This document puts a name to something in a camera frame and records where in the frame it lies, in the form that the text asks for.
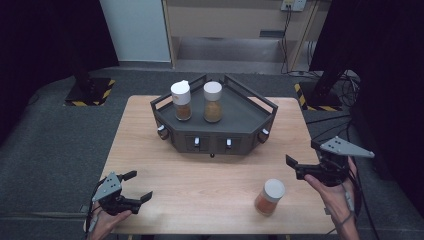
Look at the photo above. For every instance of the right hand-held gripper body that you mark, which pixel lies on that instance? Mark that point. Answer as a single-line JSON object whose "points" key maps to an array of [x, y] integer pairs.
{"points": [[336, 166]]}

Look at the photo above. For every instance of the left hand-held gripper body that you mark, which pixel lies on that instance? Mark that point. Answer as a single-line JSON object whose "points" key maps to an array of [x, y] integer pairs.
{"points": [[111, 186]]}

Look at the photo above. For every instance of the spice jar with orange powder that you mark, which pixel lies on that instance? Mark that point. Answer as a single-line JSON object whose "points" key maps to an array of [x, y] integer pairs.
{"points": [[269, 196]]}

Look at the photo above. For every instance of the dark grey spice rack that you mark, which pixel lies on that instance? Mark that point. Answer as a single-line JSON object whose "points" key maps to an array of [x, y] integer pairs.
{"points": [[240, 116]]}

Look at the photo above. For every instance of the spice jar with yellow dot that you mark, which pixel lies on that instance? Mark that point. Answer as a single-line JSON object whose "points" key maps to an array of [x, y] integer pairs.
{"points": [[181, 96]]}

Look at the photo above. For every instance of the spice jar with olive powder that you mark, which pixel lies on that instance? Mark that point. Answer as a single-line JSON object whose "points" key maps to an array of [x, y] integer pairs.
{"points": [[212, 100]]}

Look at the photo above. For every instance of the person's right hand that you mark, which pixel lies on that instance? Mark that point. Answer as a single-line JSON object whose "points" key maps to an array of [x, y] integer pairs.
{"points": [[336, 200]]}

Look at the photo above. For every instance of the person's left hand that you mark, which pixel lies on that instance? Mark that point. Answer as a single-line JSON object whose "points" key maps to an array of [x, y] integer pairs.
{"points": [[103, 225]]}

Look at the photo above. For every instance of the black stand base striped edge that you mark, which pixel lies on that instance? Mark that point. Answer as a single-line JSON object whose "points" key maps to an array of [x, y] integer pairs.
{"points": [[320, 100], [90, 91]]}

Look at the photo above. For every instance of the black curtain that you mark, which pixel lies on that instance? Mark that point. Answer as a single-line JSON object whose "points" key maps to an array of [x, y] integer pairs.
{"points": [[40, 50], [383, 50]]}

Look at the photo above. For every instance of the pale grey panel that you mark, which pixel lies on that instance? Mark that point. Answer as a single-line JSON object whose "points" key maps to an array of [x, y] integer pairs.
{"points": [[136, 30]]}

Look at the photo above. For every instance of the wooden shelf unit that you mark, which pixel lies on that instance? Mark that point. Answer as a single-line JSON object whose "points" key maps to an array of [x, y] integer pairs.
{"points": [[230, 20]]}

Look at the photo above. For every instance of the white wall outlet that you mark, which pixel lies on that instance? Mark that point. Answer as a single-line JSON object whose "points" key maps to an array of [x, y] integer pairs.
{"points": [[293, 4]]}

